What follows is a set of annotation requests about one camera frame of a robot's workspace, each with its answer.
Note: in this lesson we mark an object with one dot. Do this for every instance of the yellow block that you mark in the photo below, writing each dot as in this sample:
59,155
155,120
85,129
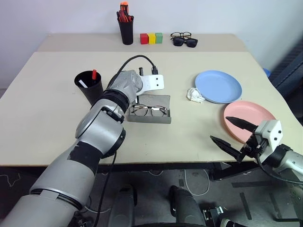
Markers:
152,39

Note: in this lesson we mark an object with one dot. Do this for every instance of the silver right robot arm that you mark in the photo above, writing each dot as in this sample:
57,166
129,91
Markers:
291,160

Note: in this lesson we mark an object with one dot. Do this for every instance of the blue plate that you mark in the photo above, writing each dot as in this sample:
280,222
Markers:
217,86

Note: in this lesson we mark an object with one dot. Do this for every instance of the tall black pen holder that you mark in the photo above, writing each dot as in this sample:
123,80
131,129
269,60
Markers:
126,33

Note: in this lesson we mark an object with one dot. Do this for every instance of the red block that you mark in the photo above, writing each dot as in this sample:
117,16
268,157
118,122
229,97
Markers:
144,39

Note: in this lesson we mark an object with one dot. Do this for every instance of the black table frame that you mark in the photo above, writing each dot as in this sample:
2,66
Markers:
165,166

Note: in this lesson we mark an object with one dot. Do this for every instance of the dark rounded shape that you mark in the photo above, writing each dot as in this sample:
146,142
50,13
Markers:
187,208

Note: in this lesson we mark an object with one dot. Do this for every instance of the dark blue chair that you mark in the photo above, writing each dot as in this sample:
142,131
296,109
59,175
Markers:
290,73

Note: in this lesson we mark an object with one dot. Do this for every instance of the black sunglasses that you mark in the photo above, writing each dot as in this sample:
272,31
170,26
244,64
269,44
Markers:
184,42

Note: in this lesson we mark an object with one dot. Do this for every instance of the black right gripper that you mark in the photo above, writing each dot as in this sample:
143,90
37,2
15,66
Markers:
253,147

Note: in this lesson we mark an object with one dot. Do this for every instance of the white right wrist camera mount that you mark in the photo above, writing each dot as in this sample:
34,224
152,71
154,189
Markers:
270,132

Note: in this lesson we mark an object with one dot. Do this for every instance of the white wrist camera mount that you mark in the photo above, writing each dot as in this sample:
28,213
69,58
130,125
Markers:
270,132
152,82

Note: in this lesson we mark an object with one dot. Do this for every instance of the gray glasses case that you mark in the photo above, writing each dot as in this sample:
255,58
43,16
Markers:
151,119

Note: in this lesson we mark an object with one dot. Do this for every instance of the white-tipped marker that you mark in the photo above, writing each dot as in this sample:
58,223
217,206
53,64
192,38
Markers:
82,83

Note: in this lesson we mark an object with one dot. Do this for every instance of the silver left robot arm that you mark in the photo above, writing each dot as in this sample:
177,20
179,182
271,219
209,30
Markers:
94,132

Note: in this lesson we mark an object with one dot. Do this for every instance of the orange-capped marker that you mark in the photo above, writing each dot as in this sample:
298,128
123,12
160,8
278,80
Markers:
124,6

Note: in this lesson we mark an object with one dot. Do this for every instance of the wide black cup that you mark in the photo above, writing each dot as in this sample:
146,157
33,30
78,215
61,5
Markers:
93,93

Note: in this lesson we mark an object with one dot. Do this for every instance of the small black bracket device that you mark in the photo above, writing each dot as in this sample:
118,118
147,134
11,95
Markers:
213,212

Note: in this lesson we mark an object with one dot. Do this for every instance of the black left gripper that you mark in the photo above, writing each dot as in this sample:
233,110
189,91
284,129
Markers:
141,71

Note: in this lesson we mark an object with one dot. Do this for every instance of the pink plate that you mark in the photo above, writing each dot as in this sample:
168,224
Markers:
251,111

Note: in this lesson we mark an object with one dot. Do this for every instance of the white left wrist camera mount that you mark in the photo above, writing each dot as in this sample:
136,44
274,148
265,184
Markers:
152,82

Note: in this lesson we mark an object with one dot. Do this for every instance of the dark-framed clear glasses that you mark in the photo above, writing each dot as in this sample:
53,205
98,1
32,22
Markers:
181,34

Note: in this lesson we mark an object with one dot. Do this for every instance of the crumpled white tissue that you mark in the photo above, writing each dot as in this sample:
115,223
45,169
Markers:
194,95

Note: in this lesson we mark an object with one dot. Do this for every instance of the red and black marker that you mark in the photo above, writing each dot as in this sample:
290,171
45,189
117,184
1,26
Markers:
121,16
129,18

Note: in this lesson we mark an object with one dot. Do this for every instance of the thin-framed clear glasses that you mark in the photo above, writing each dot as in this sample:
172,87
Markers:
142,110

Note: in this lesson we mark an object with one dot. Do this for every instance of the green block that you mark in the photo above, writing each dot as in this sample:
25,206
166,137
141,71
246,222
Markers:
159,38

